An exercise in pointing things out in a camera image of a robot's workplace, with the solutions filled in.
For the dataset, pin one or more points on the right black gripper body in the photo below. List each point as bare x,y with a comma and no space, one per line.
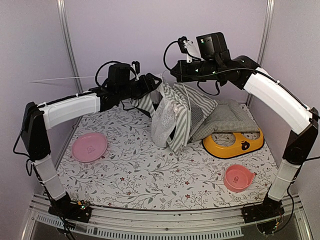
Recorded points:
201,71

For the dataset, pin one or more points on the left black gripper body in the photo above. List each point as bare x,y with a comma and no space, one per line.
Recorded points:
138,91

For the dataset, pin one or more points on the striped pet tent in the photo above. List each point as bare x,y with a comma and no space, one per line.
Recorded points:
180,113

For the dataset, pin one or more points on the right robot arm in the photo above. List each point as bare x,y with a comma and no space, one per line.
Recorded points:
209,60

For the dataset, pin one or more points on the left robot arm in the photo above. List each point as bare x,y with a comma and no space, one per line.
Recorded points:
123,82

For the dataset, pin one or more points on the green checkered cushion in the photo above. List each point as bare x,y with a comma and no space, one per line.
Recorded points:
227,117

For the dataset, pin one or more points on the floral table mat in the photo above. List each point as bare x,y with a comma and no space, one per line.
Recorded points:
134,173

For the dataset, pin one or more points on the pink plate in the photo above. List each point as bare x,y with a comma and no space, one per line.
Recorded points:
89,147

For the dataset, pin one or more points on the yellow double bowl holder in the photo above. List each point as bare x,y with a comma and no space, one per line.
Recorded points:
240,147

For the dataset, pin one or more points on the pink bowl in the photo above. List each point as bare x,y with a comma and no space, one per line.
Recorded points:
237,178

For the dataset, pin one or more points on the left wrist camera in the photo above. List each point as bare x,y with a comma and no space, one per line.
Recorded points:
136,69

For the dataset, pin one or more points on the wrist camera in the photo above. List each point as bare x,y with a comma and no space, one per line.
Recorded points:
136,69
187,47

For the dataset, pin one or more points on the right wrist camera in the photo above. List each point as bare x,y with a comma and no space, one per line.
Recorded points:
187,47

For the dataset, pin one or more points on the left aluminium frame post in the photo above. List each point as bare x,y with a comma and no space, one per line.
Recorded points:
62,13

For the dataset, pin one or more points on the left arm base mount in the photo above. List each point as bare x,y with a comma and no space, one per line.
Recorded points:
70,211

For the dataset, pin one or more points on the front aluminium rail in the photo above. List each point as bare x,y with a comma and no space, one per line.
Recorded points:
112,223

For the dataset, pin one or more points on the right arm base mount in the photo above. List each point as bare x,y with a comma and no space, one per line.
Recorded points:
262,211

